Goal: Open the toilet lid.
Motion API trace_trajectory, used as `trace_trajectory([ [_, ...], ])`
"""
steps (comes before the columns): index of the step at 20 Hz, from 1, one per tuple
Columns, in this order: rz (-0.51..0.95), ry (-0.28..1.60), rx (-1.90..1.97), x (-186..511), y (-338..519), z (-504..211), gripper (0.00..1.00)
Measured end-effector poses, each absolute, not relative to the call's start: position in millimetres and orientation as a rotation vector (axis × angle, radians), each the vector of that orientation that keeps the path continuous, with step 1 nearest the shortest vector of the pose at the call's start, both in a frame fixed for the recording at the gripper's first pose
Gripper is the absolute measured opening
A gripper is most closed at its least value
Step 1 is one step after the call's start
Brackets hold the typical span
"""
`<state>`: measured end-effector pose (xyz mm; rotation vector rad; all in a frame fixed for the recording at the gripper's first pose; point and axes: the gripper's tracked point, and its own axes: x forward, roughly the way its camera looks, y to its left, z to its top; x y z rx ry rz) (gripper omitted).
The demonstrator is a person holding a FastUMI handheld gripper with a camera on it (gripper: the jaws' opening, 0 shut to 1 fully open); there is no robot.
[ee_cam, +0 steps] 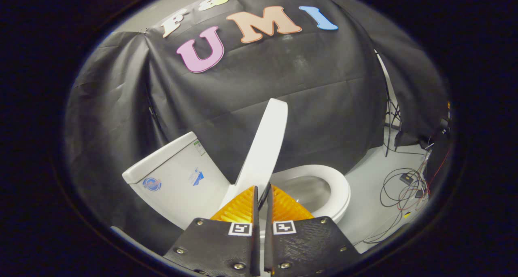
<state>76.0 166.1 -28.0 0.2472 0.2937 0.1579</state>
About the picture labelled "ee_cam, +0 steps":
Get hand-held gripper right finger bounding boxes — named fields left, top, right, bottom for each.
left=264, top=183, right=361, bottom=277

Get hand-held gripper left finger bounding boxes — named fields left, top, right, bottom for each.
left=162, top=185, right=260, bottom=277

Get white toilet lid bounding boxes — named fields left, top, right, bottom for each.
left=221, top=98, right=289, bottom=213

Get white toilet seat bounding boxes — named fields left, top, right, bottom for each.
left=269, top=165, right=351, bottom=223

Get white toilet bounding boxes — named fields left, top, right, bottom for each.
left=122, top=131, right=351, bottom=234

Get black tripod light stand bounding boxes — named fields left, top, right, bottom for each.
left=374, top=51, right=405, bottom=157

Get black backdrop cloth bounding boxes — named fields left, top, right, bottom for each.
left=65, top=0, right=450, bottom=255

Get tangled floor cables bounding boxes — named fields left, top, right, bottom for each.
left=356, top=148, right=450, bottom=245

